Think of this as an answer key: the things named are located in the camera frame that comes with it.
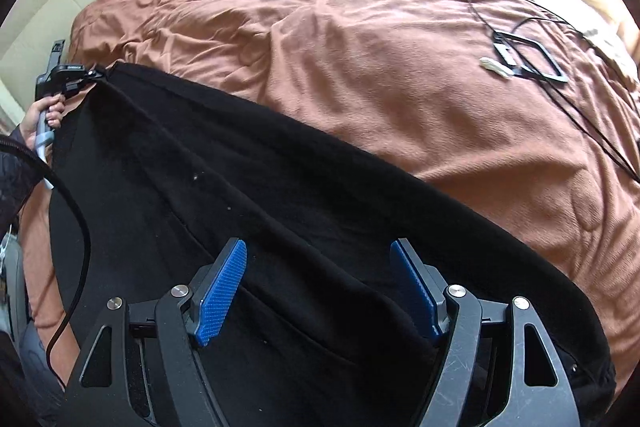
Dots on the black rectangular frame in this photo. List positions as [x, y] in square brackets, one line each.
[505, 49]

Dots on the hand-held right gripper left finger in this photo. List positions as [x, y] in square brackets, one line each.
[220, 294]

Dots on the black pants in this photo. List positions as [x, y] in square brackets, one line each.
[300, 207]

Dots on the brown fleece blanket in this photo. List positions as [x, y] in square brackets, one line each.
[350, 57]

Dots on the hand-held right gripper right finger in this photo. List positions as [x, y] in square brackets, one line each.
[415, 294]

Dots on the small white object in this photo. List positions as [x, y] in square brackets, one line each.
[495, 67]

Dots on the person's left hand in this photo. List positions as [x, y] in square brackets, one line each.
[35, 127]

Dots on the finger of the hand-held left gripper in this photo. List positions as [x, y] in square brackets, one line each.
[95, 73]
[80, 87]

